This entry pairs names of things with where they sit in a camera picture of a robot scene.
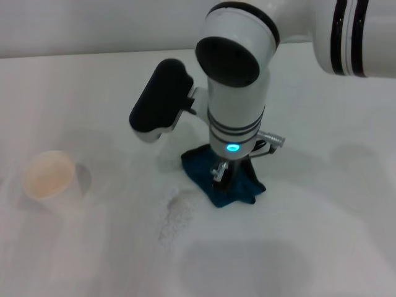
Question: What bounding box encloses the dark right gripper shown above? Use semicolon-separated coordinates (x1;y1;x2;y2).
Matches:
212;157;248;192

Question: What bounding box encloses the blue rag with black trim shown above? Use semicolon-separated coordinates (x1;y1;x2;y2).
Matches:
180;143;267;209

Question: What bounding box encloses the white paper cup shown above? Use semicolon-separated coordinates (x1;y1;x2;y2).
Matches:
22;150;93;215

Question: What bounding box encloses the silver clamp bracket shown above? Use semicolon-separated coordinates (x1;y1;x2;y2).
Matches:
210;160;230;183

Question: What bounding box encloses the black cable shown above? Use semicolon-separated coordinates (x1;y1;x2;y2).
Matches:
251;140;277;159

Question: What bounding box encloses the silver cable connector plug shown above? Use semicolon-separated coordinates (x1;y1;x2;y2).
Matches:
256;129;286;150

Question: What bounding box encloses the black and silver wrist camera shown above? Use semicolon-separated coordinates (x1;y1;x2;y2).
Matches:
128;58;196;144

